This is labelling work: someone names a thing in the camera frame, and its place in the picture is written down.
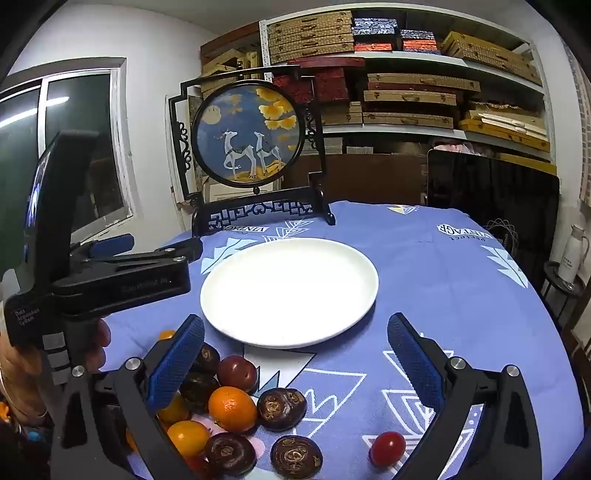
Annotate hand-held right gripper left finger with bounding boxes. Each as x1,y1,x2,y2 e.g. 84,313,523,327
51,315,205,480

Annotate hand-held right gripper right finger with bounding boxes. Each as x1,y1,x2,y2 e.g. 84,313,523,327
387,313,543,480

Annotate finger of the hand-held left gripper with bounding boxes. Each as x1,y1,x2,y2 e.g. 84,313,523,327
69,233,136,261
71,236,204,273

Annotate brown water chestnut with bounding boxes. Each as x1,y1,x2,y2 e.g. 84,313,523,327
191,342,221,376
204,432,257,478
179,373,221,411
257,388,308,432
270,435,323,478

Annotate dark red tomato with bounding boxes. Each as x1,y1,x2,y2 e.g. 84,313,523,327
217,355,258,395

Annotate yellow cherry tomato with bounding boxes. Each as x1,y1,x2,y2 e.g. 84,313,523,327
167,420,211,457
157,392,190,424

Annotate red cherry tomato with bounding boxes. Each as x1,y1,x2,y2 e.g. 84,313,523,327
185,455,213,480
369,431,406,468

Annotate white round plate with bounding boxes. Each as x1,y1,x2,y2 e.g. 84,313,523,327
200,237,379,349

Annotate person's left hand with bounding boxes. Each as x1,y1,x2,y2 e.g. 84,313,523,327
0,318,112,418

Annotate round deer embroidery black stand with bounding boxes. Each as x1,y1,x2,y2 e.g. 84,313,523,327
167,65,336,237

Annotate black round side table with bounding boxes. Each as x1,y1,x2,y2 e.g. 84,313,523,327
541,261,585,324

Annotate black flat panel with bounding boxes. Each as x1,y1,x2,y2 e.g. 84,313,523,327
426,148,560,278

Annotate white jug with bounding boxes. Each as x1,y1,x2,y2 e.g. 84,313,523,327
558,224,591,283

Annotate brown board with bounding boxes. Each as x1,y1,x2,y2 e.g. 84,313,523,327
323,152,428,206

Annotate pile of tan boxes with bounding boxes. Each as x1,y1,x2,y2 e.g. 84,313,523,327
200,25,264,100

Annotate dark red lacquer boxes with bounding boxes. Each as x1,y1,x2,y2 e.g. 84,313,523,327
286,56,365,103

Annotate pink cloth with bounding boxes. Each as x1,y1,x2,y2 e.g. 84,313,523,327
434,138,481,155

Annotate stack of tan woven boxes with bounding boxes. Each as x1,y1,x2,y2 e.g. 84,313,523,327
441,31,543,86
268,10,355,64

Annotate stack of yellow boxes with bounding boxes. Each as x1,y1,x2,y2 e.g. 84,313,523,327
458,102,552,153

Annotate stack of flat tan boxes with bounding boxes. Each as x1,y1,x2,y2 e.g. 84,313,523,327
362,73,481,130

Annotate beige checkered curtain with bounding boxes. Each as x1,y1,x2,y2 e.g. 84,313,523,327
564,41,591,206

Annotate blue red patterned box stack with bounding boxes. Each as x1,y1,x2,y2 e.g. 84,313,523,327
401,29,438,54
352,17,400,54

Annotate white metal shelf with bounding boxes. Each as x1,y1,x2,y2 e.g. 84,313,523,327
259,2,557,162

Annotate window with white frame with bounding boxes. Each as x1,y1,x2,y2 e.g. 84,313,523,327
0,58,134,245

